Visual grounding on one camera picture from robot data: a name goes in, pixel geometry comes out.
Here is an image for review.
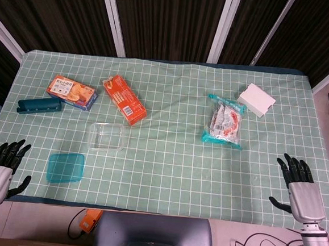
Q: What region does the orange snack carton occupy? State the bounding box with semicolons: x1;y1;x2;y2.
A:
99;73;151;128

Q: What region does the teal snack bag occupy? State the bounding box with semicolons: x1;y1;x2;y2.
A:
201;93;247;151

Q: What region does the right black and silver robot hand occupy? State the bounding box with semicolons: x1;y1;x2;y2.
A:
267;152;329;226

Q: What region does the white cardboard box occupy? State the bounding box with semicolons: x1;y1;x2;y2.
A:
235;82;277;120

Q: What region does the dark teal cylindrical case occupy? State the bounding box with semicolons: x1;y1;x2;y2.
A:
16;94;63;118

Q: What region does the green checked tablecloth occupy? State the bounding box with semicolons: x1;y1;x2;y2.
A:
0;46;329;230

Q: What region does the orange device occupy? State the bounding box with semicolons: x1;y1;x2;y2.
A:
77;207;103;235

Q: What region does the clear plastic container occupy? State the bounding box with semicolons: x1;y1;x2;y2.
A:
87;120;132;155

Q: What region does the dark grey robot torso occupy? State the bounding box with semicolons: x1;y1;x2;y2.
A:
94;210;217;246

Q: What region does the teal plastic lid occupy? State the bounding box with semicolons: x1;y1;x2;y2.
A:
45;151;86;186

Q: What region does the dark slatted partition panel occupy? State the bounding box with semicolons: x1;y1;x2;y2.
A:
106;0;229;66
255;0;329;88
0;28;24;101
0;0;123;60
219;0;290;69

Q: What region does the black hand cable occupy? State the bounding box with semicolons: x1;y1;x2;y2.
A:
68;209;90;241

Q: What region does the orange and blue cookie box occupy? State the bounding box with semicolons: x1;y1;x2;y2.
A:
44;74;101;113

